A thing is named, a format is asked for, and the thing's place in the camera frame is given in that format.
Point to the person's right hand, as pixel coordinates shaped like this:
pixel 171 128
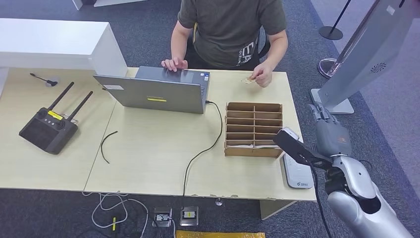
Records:
pixel 174 64

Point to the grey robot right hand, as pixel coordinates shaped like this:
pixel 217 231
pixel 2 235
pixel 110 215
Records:
pixel 331 134

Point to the person's left hand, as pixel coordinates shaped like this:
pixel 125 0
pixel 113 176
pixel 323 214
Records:
pixel 265 75

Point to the ID card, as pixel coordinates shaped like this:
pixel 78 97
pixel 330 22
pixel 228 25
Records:
pixel 246 80

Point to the white room key card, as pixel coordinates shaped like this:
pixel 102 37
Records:
pixel 264 146
pixel 239 146

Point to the person's left forearm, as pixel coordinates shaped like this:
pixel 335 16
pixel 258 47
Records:
pixel 275 49

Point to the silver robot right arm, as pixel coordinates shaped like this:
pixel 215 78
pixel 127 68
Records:
pixel 361 200

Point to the person's right forearm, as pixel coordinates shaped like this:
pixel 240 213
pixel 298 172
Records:
pixel 178 44

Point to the grey white card reader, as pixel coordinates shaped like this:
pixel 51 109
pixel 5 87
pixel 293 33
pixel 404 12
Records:
pixel 297 177

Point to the person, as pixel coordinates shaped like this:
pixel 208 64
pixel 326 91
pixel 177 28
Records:
pixel 229 29

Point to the wooden card organizer box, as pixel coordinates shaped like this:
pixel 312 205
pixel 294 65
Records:
pixel 252 151

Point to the grey laptop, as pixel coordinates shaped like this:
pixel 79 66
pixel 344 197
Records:
pixel 156 93

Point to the chrome stanchion base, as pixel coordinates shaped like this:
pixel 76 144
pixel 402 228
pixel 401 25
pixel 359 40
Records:
pixel 326 67

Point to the black stanchion pole with base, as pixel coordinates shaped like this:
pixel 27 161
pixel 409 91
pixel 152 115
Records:
pixel 330 33

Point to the white furniture base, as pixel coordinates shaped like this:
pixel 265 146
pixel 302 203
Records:
pixel 111 2

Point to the grey kiosk stand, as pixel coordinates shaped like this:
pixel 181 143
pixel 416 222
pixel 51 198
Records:
pixel 369 49

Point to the desk leg panel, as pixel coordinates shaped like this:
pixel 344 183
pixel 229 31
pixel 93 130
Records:
pixel 272 207

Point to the black gooseneck desk microphone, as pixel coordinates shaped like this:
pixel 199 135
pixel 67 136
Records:
pixel 50 82

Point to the white counter block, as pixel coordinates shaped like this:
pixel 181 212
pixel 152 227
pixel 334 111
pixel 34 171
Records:
pixel 49 41

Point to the metal desk foot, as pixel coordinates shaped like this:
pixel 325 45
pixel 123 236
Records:
pixel 219 201

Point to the black remote controller with antennas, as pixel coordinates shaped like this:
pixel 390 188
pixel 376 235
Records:
pixel 47 132

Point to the yellow plastic bag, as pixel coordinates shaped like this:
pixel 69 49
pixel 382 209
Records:
pixel 220 234

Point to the floor socket box yellow label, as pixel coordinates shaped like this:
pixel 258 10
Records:
pixel 189 215

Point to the floor socket box with plug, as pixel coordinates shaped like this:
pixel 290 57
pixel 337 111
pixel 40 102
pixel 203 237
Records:
pixel 162 216

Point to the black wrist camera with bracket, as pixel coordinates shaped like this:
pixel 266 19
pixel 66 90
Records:
pixel 293 146

